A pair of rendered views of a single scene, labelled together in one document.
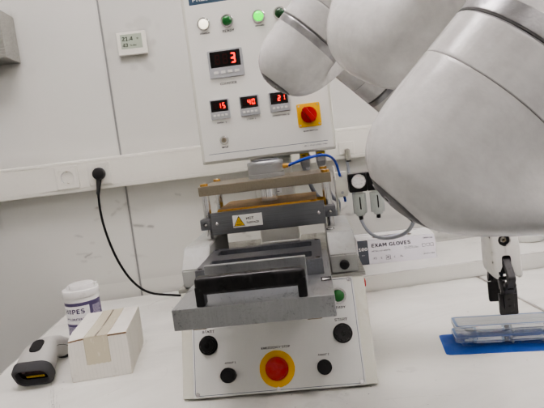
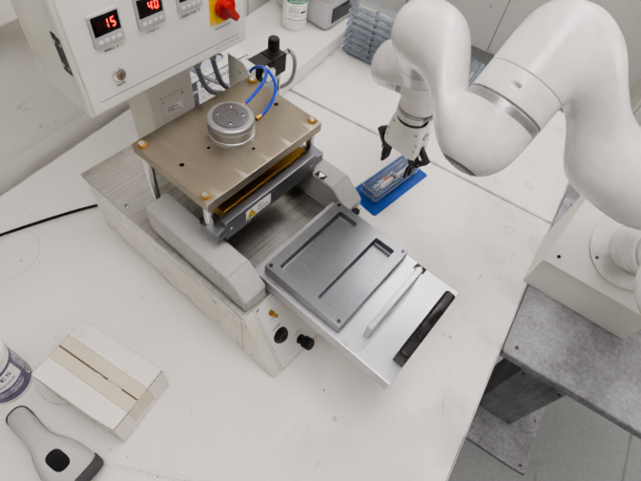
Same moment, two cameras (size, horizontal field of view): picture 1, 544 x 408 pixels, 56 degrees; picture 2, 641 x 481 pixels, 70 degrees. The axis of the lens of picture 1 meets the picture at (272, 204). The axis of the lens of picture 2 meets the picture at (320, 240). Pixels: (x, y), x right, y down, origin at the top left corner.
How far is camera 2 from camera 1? 0.96 m
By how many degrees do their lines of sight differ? 71
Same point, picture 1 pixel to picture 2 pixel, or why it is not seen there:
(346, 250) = (354, 199)
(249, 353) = not seen: hidden behind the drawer
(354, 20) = not seen: outside the picture
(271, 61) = (496, 168)
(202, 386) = (284, 361)
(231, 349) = (296, 323)
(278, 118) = (187, 20)
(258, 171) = (240, 139)
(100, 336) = (142, 395)
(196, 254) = (244, 278)
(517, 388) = (434, 232)
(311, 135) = (223, 32)
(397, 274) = not seen: hidden behind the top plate
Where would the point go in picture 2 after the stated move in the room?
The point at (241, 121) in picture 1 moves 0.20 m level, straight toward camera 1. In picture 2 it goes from (139, 38) to (246, 96)
